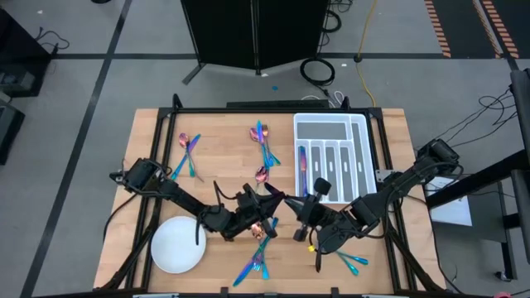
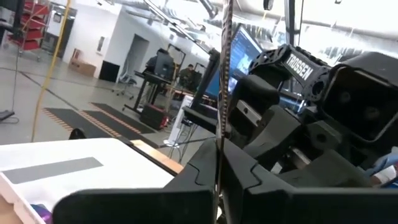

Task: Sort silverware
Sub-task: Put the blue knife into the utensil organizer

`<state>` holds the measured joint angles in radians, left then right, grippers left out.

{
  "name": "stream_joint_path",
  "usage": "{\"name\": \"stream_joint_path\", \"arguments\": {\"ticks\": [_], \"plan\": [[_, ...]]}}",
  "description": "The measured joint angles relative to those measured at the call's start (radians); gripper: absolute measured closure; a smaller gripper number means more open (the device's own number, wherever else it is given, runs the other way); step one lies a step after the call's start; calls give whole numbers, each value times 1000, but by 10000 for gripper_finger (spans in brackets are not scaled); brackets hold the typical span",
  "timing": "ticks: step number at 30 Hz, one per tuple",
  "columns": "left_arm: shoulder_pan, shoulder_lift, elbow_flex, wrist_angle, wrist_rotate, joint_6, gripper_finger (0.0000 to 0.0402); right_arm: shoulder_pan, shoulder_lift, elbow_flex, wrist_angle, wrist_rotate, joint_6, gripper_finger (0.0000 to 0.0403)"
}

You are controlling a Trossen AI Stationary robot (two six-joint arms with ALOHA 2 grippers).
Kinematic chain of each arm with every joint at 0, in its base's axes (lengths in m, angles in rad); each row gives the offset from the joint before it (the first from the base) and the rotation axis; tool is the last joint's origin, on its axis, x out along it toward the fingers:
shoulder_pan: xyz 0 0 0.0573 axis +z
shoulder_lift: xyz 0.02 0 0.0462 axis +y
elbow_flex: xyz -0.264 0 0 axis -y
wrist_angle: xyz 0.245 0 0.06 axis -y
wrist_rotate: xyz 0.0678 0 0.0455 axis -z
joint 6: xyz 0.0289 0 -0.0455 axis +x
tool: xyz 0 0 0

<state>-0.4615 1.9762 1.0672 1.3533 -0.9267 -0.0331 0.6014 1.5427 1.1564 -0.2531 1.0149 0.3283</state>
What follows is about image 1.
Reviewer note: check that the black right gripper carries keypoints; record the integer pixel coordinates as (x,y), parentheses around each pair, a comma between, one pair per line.
(314,213)

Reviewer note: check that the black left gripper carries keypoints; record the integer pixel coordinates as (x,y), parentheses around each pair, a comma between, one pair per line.
(250,211)

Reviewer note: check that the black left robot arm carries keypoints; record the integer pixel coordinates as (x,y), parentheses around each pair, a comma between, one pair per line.
(186,200)

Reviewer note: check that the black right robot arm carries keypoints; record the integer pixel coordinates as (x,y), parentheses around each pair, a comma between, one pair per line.
(397,182)

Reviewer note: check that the yellow tape tag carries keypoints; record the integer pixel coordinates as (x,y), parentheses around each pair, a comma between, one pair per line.
(311,248)

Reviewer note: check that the white plastic cutlery tray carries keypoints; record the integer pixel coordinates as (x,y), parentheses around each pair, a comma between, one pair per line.
(327,142)

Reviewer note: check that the white round plate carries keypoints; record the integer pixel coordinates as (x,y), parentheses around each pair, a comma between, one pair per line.
(178,244)

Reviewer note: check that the white paper sheet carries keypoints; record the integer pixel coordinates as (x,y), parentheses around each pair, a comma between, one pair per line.
(451,211)

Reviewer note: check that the black folding partition screen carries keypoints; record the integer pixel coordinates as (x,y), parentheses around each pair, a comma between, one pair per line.
(223,33)

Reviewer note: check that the black metal stand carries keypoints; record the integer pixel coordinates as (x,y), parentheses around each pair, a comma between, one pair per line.
(476,182)

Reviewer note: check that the red object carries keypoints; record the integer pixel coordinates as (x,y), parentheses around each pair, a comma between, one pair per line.
(503,295)

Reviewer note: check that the black box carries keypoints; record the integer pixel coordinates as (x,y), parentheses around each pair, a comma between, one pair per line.
(10,132)

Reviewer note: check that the black equipment case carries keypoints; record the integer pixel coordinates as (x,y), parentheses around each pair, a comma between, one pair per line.
(20,49)

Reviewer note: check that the black aluminium table frame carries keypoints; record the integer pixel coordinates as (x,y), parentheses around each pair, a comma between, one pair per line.
(248,110)

